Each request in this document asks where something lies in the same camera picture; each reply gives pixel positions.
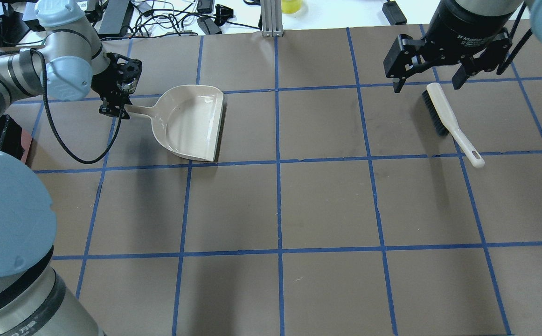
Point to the aluminium frame post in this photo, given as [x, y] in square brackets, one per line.
[271, 15]

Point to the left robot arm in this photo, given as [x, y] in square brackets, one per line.
[34, 299]

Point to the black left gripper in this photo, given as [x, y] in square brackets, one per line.
[103, 83]

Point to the black lined trash bin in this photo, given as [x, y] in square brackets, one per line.
[14, 140]

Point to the black power adapter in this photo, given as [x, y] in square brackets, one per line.
[393, 13]

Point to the beige hand brush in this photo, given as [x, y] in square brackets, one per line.
[445, 122]

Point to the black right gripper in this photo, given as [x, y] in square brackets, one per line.
[466, 23]

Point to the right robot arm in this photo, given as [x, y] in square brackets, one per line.
[525, 21]

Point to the beige plastic dustpan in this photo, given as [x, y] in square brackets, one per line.
[186, 120]

